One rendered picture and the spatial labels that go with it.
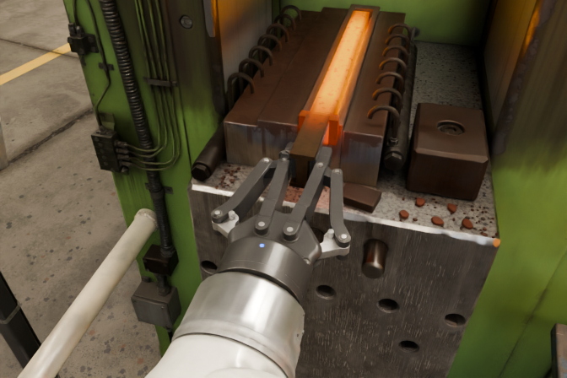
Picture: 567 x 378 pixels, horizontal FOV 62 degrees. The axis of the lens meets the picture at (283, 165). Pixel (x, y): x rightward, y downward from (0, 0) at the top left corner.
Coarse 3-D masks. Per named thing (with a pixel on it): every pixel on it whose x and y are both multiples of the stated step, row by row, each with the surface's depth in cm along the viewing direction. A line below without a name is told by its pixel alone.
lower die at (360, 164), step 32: (320, 32) 80; (384, 32) 80; (288, 64) 73; (320, 64) 71; (256, 96) 65; (288, 96) 63; (352, 96) 61; (384, 96) 63; (224, 128) 61; (256, 128) 59; (288, 128) 58; (352, 128) 56; (384, 128) 56; (256, 160) 62; (352, 160) 58
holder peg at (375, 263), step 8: (376, 240) 57; (368, 248) 56; (376, 248) 56; (384, 248) 56; (368, 256) 55; (376, 256) 55; (384, 256) 56; (368, 264) 54; (376, 264) 54; (384, 264) 55; (368, 272) 55; (376, 272) 54; (384, 272) 55
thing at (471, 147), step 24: (432, 120) 60; (456, 120) 60; (480, 120) 60; (432, 144) 56; (456, 144) 56; (480, 144) 56; (408, 168) 59; (432, 168) 56; (456, 168) 55; (480, 168) 54; (432, 192) 58; (456, 192) 57
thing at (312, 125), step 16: (352, 16) 81; (368, 16) 82; (352, 32) 75; (352, 48) 71; (336, 64) 66; (352, 64) 68; (336, 80) 63; (320, 96) 59; (336, 96) 59; (304, 112) 55; (320, 112) 55; (336, 112) 58; (304, 128) 52; (320, 128) 52; (336, 128) 54; (304, 144) 49; (336, 144) 56; (304, 160) 48; (304, 176) 49
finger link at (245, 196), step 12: (264, 168) 48; (252, 180) 47; (264, 180) 50; (240, 192) 45; (252, 192) 46; (228, 204) 44; (240, 204) 45; (252, 204) 47; (216, 216) 43; (228, 216) 44; (240, 216) 45
